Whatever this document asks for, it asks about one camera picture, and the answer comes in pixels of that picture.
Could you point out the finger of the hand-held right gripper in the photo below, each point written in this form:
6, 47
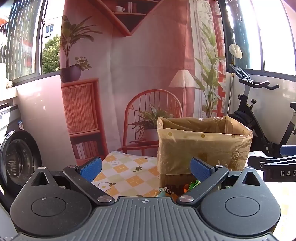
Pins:
256, 162
289, 150

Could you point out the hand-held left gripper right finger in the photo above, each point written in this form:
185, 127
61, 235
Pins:
200, 168

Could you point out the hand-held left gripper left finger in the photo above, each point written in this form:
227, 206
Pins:
91, 168

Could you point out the plastic-wrapped cardboard box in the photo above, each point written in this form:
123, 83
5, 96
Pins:
203, 150

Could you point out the green snack packet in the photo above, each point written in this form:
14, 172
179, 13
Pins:
193, 184

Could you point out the blue and white snack packet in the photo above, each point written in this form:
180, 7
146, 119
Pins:
164, 191

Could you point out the black exercise bike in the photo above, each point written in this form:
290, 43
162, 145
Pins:
248, 115

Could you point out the white washing machine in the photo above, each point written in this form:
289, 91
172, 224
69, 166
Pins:
16, 157

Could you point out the white crumpled cloth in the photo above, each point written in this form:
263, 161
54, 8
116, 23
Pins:
235, 51

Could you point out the printed room backdrop cloth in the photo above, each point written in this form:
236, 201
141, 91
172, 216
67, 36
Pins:
143, 58

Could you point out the window with dark frame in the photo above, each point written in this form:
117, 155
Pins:
266, 34
23, 34

